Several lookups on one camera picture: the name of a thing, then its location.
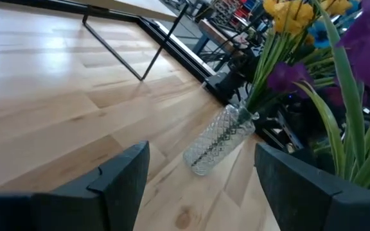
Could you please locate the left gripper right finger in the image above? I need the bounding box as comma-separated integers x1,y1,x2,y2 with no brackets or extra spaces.
254,142,370,231

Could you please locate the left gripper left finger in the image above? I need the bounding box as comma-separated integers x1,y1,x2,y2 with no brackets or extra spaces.
0,140,151,231

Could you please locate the diamond-cut clear glass vase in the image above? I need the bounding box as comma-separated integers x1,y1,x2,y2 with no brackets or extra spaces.
182,101,260,177

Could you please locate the blue artificial flower bunch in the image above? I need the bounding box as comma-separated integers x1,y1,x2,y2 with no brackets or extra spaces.
306,0,364,49

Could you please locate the yellow artificial flower bunch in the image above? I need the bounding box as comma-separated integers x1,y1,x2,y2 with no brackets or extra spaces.
245,0,355,114

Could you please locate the wooden shelf with black legs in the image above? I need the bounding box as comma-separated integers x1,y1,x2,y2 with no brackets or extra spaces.
81,0,191,81

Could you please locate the wooden table with blue legs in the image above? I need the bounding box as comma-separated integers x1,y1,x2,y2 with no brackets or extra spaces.
191,18,249,65

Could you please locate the red blue parts bin rack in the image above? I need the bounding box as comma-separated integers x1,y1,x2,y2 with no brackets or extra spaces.
213,0,265,28

